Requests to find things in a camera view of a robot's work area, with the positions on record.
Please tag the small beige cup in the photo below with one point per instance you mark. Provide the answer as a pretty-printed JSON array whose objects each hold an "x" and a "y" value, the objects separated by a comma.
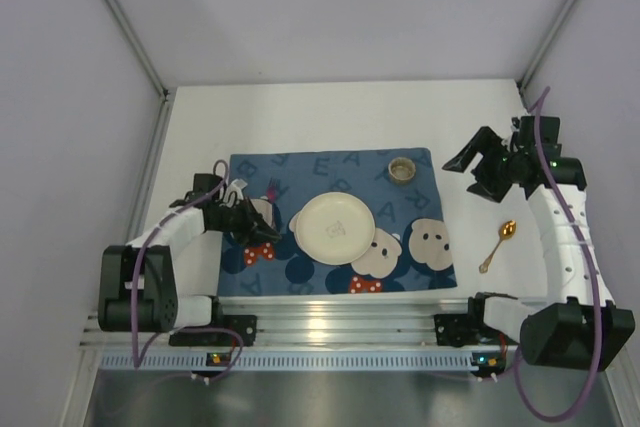
[{"x": 401, "y": 170}]

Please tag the gold spoon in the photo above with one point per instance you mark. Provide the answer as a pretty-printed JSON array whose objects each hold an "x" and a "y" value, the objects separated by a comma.
[{"x": 506, "y": 231}]

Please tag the aluminium rail frame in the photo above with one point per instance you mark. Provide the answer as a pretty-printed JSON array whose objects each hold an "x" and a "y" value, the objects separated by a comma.
[{"x": 206, "y": 123}]

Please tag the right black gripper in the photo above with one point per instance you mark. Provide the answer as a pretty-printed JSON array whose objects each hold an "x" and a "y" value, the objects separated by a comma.
[{"x": 488, "y": 167}]

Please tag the cream round plate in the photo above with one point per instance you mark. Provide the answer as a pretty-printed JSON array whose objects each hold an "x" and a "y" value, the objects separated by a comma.
[{"x": 334, "y": 228}]

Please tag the perforated cable duct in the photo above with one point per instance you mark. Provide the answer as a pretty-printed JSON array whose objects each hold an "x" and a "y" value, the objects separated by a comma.
[{"x": 339, "y": 361}]

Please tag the right frame post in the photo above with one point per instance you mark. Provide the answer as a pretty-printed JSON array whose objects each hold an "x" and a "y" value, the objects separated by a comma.
[{"x": 543, "y": 48}]

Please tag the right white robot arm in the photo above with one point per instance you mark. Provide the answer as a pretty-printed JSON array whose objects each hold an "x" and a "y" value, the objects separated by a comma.
[{"x": 580, "y": 320}]

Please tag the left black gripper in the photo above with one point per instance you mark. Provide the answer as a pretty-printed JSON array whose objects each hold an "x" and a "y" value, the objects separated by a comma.
[{"x": 248, "y": 223}]

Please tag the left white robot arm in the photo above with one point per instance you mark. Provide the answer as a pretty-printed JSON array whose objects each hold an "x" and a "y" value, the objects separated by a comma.
[{"x": 138, "y": 290}]

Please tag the blue cartoon placemat cloth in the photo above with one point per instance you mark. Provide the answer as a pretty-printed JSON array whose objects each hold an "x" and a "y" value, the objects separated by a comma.
[{"x": 411, "y": 250}]

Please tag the iridescent purple fork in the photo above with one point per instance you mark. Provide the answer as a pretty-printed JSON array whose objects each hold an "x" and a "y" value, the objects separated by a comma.
[{"x": 272, "y": 193}]

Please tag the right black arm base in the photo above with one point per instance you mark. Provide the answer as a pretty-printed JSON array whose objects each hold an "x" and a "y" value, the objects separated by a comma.
[{"x": 467, "y": 329}]

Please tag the left frame post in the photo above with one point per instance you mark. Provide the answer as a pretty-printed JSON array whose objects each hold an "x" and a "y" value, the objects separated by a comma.
[{"x": 136, "y": 47}]

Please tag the frame post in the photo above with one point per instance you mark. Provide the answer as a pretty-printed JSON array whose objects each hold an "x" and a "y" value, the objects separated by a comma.
[
  {"x": 136, "y": 47},
  {"x": 543, "y": 48}
]

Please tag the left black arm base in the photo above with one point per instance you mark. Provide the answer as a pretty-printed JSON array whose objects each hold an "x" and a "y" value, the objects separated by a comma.
[{"x": 222, "y": 329}]

